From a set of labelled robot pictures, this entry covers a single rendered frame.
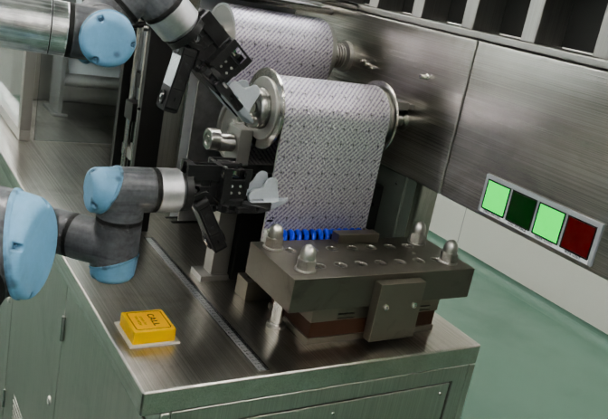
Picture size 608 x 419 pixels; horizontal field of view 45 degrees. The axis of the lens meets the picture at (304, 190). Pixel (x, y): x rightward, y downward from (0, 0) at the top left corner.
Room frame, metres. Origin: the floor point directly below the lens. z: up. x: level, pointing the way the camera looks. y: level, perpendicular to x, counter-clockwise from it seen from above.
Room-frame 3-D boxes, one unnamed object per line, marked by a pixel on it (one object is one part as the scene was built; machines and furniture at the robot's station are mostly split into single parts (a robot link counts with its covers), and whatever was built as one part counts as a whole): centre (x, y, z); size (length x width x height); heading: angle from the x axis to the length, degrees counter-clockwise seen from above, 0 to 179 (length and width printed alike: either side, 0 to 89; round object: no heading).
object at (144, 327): (1.06, 0.20, 0.91); 0.07 x 0.07 x 0.02; 34
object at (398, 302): (1.19, -0.20, 0.96); 0.10 x 0.03 x 0.11; 124
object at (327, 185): (1.34, -0.04, 1.11); 0.23 x 0.01 x 0.18; 124
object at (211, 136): (1.31, 0.18, 1.18); 0.04 x 0.02 x 0.04; 34
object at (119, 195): (1.12, 0.29, 1.11); 0.11 x 0.08 x 0.09; 124
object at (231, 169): (1.21, 0.16, 1.12); 0.12 x 0.08 x 0.09; 124
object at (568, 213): (1.18, -0.39, 1.18); 0.25 x 0.01 x 0.07; 34
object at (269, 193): (1.25, 0.06, 1.11); 0.09 x 0.03 x 0.06; 123
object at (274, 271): (1.26, -0.13, 1.00); 0.40 x 0.16 x 0.06; 124
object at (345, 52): (1.69, 0.00, 1.33); 0.07 x 0.07 x 0.07; 34
